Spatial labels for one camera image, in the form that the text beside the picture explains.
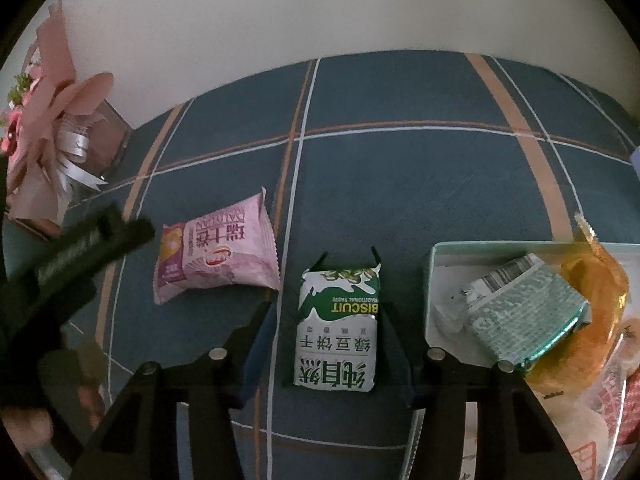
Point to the pale green snack packet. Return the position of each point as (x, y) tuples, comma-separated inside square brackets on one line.
[(525, 315)]

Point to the green and white biscuit packet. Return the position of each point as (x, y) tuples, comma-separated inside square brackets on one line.
[(340, 330)]

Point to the peach striped snack packet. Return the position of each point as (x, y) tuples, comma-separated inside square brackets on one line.
[(620, 395)]

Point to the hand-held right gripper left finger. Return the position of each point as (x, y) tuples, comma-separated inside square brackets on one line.
[(260, 355)]

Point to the brown box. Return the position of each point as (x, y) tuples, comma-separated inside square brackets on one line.
[(107, 135)]

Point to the yellow chip bag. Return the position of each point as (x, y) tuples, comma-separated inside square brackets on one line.
[(600, 290)]

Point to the teal-rimmed white tray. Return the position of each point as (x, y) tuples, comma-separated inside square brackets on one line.
[(440, 280)]

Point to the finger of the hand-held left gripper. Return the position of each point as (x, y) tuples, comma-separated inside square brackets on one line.
[(137, 234)]

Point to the pink flower bouquet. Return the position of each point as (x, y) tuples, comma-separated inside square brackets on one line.
[(45, 110)]

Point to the pink snack packet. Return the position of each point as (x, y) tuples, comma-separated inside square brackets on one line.
[(215, 255)]

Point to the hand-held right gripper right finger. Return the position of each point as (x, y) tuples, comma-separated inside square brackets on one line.
[(402, 365)]

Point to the person's left hand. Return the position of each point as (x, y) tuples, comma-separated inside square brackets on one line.
[(25, 427)]

